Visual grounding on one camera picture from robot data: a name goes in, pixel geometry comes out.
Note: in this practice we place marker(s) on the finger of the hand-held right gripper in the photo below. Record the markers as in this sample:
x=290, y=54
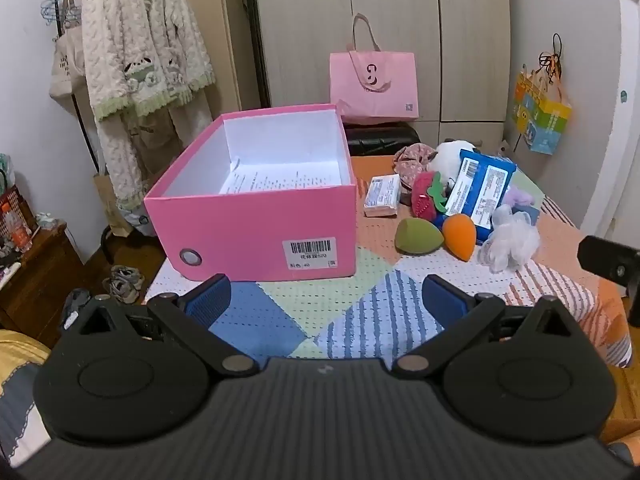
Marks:
x=610, y=260

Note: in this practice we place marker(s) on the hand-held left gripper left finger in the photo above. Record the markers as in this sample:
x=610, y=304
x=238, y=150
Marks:
x=207, y=300

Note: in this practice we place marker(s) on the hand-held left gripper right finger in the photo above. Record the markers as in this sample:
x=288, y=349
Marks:
x=445, y=300

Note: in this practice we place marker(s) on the green makeup sponge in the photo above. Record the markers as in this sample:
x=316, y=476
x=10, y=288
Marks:
x=417, y=236

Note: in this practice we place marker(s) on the pink cardboard box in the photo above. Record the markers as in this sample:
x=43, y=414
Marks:
x=240, y=225

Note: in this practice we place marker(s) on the blue wipes packet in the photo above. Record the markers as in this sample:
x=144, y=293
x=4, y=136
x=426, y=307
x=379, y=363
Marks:
x=480, y=195

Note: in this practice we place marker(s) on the small white soap box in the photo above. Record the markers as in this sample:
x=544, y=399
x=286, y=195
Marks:
x=382, y=195

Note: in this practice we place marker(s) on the pink floral scrunchie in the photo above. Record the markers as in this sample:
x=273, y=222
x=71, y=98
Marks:
x=415, y=157

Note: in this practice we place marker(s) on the orange makeup sponge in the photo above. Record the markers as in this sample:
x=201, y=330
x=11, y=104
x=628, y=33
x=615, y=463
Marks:
x=460, y=235

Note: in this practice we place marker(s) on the white mesh bath pouf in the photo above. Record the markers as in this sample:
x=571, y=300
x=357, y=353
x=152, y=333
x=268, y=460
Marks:
x=510, y=240

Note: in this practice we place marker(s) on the red strawberry plush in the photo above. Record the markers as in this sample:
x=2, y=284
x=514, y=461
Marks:
x=425, y=200

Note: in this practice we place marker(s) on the lilac fluffy scrunchie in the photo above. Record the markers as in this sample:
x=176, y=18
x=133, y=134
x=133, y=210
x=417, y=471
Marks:
x=522, y=196

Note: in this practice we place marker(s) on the dark grey shoe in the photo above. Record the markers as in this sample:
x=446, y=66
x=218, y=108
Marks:
x=76, y=307

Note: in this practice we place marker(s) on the brown paper bag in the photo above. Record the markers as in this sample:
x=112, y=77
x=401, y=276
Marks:
x=107, y=205

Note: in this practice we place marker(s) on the white plush toy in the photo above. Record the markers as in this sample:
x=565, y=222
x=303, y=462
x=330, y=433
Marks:
x=447, y=160

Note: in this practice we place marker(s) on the printed paper sheet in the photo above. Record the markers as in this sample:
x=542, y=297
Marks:
x=280, y=180

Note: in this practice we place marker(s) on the white door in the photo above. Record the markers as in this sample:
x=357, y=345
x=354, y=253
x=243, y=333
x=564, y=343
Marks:
x=610, y=110

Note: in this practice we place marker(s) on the cream fluffy pants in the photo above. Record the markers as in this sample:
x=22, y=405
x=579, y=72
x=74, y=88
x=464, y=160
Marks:
x=117, y=170

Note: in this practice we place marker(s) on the colourful paper bag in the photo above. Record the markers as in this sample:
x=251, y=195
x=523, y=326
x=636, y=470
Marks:
x=542, y=115

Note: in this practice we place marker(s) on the wooden cabinet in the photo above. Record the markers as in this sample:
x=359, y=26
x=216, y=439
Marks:
x=45, y=280

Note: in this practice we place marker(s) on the black suitcase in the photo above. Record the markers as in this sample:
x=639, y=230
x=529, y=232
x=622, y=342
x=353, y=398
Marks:
x=380, y=140

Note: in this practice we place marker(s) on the yellow grey bedding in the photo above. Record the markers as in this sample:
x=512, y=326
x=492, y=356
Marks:
x=17, y=390

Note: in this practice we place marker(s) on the pink tote bag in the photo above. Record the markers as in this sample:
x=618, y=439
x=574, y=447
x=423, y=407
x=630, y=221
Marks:
x=375, y=90

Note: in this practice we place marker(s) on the black clothes rack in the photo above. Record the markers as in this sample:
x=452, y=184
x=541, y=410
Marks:
x=260, y=35

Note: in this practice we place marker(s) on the canvas tote bag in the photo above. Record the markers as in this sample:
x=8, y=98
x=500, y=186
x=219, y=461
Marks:
x=65, y=70

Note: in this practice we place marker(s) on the cream fluffy cardigan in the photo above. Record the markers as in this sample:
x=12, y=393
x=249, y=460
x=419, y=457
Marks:
x=140, y=35

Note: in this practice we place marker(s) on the beige wardrobe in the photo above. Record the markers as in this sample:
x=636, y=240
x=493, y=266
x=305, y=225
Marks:
x=300, y=35

